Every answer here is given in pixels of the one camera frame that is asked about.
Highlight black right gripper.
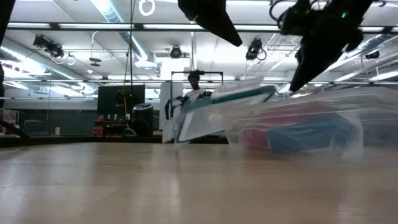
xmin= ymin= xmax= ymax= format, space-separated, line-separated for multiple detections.
xmin=288 ymin=12 xmax=364 ymax=93

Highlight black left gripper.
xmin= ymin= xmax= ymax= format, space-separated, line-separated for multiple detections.
xmin=177 ymin=0 xmax=243 ymax=48

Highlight red bandage roll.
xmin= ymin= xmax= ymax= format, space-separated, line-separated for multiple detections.
xmin=248 ymin=103 xmax=338 ymax=126

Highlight blue bandage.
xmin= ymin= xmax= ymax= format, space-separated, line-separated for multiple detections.
xmin=266 ymin=114 xmax=356 ymax=154

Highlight clear plastic container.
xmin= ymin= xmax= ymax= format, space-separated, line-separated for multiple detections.
xmin=225 ymin=86 xmax=398 ymax=160

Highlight clear zip bag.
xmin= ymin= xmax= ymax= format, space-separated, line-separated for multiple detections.
xmin=229 ymin=99 xmax=366 ymax=158

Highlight pink bandage roll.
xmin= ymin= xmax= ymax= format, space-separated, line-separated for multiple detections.
xmin=241 ymin=123 xmax=272 ymax=151

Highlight clear lid blue rim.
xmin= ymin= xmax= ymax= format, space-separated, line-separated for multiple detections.
xmin=161 ymin=79 xmax=278 ymax=145

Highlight person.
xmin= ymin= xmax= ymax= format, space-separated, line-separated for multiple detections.
xmin=185 ymin=70 xmax=214 ymax=105

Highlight white cabinet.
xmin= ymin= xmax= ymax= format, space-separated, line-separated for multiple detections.
xmin=159 ymin=82 xmax=184 ymax=130

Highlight long ceiling light strip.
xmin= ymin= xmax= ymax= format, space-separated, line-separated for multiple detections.
xmin=6 ymin=22 xmax=135 ymax=30

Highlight black monitor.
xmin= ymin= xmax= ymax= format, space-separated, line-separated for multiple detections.
xmin=97 ymin=84 xmax=146 ymax=115

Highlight black shelf red items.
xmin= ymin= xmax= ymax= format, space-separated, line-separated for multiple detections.
xmin=94 ymin=119 xmax=131 ymax=138

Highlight black hanging camera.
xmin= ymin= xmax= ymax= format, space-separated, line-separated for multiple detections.
xmin=245 ymin=37 xmax=267 ymax=61

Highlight black dome camera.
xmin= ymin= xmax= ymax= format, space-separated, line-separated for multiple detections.
xmin=169 ymin=45 xmax=183 ymax=59

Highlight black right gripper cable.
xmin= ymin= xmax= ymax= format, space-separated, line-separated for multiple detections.
xmin=269 ymin=0 xmax=312 ymax=29

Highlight white hanging ring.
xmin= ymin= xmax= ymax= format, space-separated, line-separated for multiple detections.
xmin=139 ymin=0 xmax=155 ymax=17

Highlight black hanging camera rig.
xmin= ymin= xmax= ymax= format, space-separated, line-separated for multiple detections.
xmin=32 ymin=34 xmax=65 ymax=59

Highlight black aluminium table frame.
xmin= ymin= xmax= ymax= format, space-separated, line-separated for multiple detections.
xmin=0 ymin=119 xmax=398 ymax=151

